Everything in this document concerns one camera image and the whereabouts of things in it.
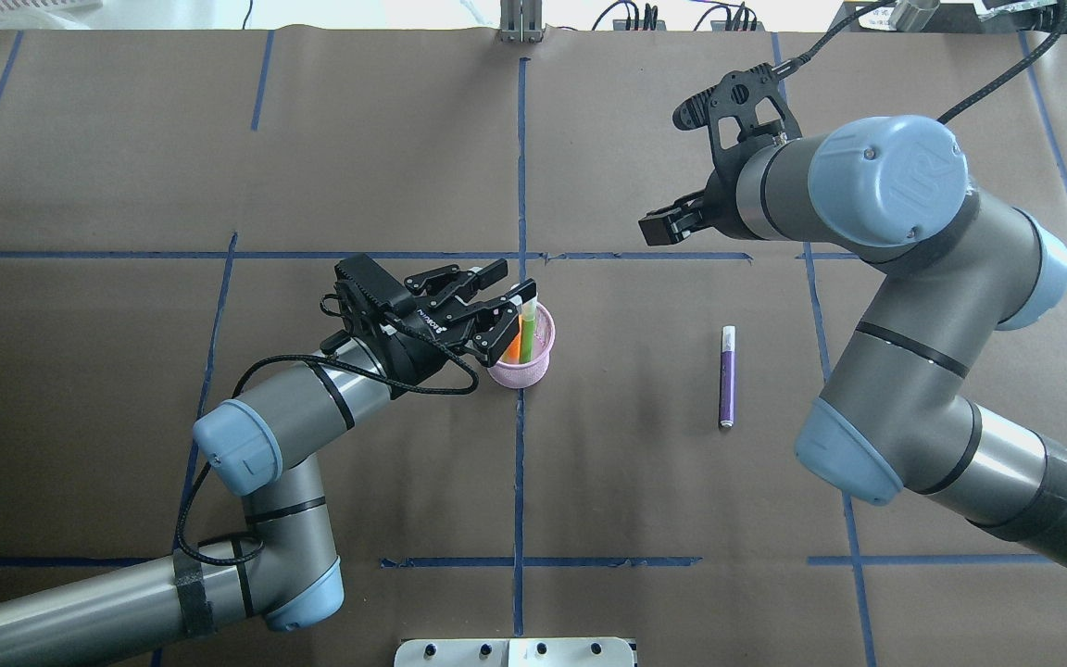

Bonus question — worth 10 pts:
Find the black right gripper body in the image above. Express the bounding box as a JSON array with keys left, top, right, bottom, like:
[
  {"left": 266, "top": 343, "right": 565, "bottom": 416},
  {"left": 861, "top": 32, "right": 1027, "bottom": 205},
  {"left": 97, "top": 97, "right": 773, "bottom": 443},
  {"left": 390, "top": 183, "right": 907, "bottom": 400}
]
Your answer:
[{"left": 700, "top": 164, "right": 757, "bottom": 237}]

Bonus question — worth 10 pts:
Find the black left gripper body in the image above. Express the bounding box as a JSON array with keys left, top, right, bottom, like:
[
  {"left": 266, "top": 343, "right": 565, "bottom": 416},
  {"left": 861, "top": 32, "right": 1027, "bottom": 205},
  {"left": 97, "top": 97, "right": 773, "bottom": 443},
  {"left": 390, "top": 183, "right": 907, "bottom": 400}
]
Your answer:
[{"left": 376, "top": 296, "right": 479, "bottom": 385}]

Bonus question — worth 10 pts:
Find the green highlighter pen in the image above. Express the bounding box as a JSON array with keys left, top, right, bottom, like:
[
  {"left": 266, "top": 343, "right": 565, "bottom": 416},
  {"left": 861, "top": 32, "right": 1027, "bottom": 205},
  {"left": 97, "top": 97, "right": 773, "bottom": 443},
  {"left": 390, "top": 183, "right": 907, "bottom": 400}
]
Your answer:
[{"left": 520, "top": 293, "right": 537, "bottom": 364}]

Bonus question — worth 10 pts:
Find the purple highlighter pen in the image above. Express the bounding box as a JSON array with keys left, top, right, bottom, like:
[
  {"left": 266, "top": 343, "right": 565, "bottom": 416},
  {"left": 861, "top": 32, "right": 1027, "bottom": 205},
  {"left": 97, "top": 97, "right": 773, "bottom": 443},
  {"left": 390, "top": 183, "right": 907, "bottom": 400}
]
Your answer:
[{"left": 719, "top": 325, "right": 736, "bottom": 428}]

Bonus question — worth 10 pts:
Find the orange highlighter pen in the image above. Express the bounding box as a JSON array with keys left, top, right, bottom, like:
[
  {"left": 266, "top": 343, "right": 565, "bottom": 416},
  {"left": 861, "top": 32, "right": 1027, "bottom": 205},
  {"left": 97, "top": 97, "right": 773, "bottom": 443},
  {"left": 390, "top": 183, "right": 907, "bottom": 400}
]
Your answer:
[{"left": 500, "top": 320, "right": 522, "bottom": 366}]

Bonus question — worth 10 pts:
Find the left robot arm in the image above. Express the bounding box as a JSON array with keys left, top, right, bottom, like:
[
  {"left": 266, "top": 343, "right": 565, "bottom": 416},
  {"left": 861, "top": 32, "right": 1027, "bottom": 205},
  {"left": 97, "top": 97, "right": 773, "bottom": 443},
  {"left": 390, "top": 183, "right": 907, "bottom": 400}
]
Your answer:
[{"left": 0, "top": 254, "right": 538, "bottom": 666}]

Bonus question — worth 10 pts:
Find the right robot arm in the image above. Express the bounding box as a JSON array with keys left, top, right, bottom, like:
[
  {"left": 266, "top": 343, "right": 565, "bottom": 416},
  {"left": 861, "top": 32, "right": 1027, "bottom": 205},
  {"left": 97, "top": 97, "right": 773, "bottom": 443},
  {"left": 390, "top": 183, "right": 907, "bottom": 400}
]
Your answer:
[{"left": 639, "top": 115, "right": 1067, "bottom": 567}]

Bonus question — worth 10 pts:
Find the pink mesh pen holder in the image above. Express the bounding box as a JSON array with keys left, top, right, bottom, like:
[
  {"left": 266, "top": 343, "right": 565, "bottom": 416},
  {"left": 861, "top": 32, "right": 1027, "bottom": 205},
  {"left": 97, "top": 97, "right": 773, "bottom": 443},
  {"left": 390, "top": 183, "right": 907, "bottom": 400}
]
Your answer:
[{"left": 487, "top": 301, "right": 556, "bottom": 390}]

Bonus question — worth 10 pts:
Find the small metal cup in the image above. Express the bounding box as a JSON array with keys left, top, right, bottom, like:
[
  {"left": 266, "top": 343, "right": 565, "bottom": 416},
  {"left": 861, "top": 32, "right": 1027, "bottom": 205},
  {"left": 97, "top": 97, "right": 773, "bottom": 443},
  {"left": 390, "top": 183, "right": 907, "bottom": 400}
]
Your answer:
[{"left": 886, "top": 0, "right": 941, "bottom": 33}]

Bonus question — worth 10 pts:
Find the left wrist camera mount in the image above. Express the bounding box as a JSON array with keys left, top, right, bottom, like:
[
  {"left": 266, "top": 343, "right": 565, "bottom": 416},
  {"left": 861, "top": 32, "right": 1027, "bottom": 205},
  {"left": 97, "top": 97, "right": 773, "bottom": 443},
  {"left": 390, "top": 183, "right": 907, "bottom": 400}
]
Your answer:
[{"left": 320, "top": 253, "right": 418, "bottom": 342}]

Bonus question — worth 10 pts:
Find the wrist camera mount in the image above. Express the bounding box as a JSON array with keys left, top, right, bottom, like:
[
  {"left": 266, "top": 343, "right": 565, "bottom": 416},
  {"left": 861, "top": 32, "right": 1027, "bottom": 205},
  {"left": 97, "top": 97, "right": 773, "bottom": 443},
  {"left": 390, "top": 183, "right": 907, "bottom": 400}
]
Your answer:
[
  {"left": 671, "top": 58, "right": 803, "bottom": 179},
  {"left": 320, "top": 253, "right": 418, "bottom": 342}
]

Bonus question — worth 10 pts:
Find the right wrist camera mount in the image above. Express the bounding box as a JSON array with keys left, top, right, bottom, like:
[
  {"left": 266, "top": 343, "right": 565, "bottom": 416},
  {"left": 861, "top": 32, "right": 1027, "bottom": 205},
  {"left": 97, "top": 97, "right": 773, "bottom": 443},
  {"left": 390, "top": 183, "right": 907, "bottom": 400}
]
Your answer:
[{"left": 671, "top": 58, "right": 803, "bottom": 179}]

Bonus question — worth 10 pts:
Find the aluminium frame post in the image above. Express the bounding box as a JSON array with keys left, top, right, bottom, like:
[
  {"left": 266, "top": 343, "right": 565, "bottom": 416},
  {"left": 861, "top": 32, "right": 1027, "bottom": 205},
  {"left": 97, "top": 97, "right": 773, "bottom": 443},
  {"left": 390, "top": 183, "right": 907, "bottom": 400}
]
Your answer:
[{"left": 498, "top": 0, "right": 545, "bottom": 44}]

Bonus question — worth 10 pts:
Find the left black camera cable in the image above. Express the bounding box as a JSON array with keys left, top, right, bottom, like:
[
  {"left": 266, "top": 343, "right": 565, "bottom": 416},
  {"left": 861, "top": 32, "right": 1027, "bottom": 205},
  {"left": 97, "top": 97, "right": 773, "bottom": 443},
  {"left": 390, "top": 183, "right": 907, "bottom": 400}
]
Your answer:
[{"left": 174, "top": 347, "right": 481, "bottom": 568}]

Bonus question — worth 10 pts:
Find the black camera cable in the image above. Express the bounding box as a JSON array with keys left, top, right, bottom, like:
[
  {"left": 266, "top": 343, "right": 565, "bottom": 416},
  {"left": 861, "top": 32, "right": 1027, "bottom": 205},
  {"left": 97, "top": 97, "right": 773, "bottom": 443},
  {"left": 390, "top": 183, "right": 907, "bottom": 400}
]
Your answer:
[
  {"left": 774, "top": 0, "right": 1067, "bottom": 126},
  {"left": 174, "top": 347, "right": 481, "bottom": 568}
]

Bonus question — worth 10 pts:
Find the right black camera cable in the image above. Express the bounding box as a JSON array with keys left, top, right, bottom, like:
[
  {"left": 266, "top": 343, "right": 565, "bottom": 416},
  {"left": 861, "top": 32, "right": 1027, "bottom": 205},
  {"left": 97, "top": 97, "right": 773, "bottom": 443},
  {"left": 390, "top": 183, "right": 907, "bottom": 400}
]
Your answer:
[{"left": 774, "top": 0, "right": 1067, "bottom": 126}]

